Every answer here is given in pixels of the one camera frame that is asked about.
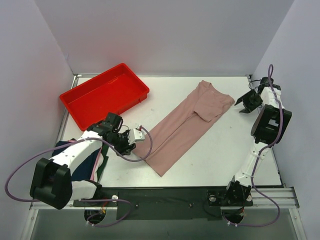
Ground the pink t shirt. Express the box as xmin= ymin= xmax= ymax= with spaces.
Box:
xmin=133 ymin=80 xmax=235 ymax=177

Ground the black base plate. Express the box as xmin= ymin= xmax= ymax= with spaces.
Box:
xmin=72 ymin=186 xmax=254 ymax=222

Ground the red plastic tray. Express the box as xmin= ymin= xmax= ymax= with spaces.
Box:
xmin=59 ymin=63 xmax=150 ymax=131

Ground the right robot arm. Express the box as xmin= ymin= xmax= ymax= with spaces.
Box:
xmin=223 ymin=77 xmax=293 ymax=206

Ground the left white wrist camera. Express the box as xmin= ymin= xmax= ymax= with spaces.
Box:
xmin=128 ymin=124 xmax=145 ymax=145

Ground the aluminium front rail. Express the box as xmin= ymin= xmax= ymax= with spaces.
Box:
xmin=29 ymin=187 xmax=300 ymax=210

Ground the navy folded t shirt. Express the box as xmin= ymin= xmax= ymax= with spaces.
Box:
xmin=51 ymin=138 xmax=101 ymax=182

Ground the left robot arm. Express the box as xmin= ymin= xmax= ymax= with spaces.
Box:
xmin=30 ymin=113 xmax=145 ymax=210

